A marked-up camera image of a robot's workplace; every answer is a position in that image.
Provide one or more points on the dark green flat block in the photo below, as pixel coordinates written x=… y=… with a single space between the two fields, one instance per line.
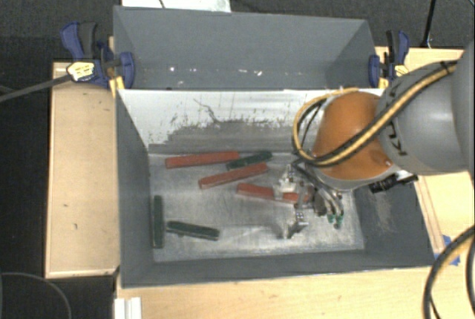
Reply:
x=158 y=221
x=193 y=230
x=249 y=160

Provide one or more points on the grey metal bin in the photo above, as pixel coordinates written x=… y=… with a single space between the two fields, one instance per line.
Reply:
x=230 y=50

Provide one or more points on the black cylinder on white bracket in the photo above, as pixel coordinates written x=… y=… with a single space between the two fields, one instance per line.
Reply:
x=384 y=185

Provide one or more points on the pale wood flat board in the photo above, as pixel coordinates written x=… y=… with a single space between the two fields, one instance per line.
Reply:
x=81 y=180

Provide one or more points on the red-brown flat block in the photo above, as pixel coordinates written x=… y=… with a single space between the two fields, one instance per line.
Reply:
x=202 y=159
x=256 y=192
x=234 y=175

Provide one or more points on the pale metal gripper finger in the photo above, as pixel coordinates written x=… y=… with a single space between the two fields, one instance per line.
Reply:
x=285 y=187
x=298 y=223

